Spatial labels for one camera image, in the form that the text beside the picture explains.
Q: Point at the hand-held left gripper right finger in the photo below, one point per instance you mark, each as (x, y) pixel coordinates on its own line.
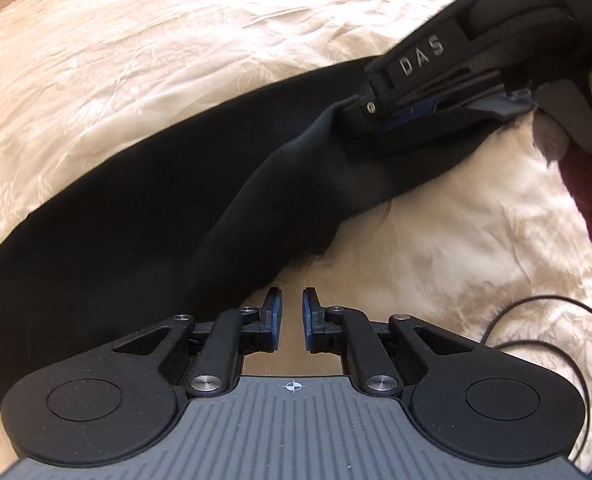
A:
(308, 317)

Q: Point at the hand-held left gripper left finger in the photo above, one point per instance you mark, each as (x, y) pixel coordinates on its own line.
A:
(275, 312)

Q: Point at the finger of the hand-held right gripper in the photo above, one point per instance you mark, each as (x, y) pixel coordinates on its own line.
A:
(363, 107)
(408, 114)

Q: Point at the black pants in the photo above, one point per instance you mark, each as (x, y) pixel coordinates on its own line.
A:
(151, 200)

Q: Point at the cream patterned bedspread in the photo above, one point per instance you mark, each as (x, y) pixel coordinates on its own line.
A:
(126, 60)

